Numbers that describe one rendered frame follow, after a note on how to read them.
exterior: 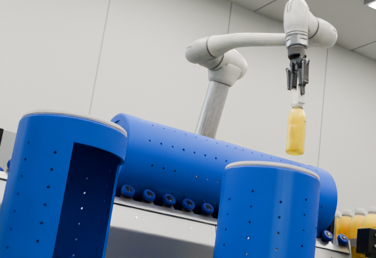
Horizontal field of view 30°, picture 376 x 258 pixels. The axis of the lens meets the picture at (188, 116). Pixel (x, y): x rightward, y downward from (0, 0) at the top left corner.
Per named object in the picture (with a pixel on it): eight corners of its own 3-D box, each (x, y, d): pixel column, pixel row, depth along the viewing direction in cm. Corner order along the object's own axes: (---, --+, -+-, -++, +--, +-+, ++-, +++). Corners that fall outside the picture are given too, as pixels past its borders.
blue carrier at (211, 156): (87, 200, 243) (100, 122, 252) (288, 243, 282) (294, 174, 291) (121, 189, 219) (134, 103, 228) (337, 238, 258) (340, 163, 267)
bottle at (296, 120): (281, 150, 267) (285, 104, 272) (291, 155, 272) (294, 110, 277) (298, 149, 262) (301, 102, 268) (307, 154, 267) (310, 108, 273)
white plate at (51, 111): (10, 102, 171) (9, 107, 171) (123, 117, 171) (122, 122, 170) (33, 132, 198) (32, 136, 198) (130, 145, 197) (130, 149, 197)
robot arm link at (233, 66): (159, 196, 330) (193, 204, 343) (180, 203, 317) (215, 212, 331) (205, 40, 335) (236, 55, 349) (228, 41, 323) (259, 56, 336)
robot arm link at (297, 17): (299, 27, 275) (319, 37, 283) (298, -9, 279) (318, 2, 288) (277, 35, 282) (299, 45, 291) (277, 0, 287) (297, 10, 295)
